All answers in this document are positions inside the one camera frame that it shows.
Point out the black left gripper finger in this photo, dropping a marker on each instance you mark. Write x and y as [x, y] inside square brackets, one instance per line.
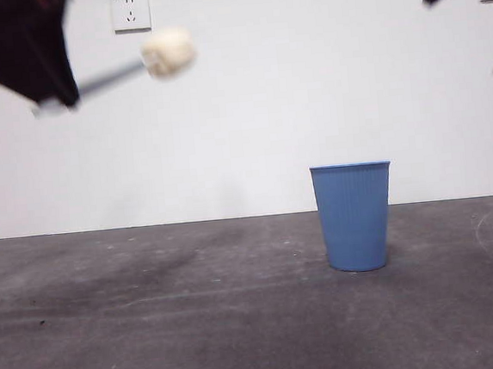
[15, 62]

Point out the blue ribbed plastic cup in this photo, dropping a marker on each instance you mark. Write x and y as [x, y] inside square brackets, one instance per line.
[353, 218]

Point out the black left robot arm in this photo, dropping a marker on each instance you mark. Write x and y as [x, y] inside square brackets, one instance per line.
[6, 9]

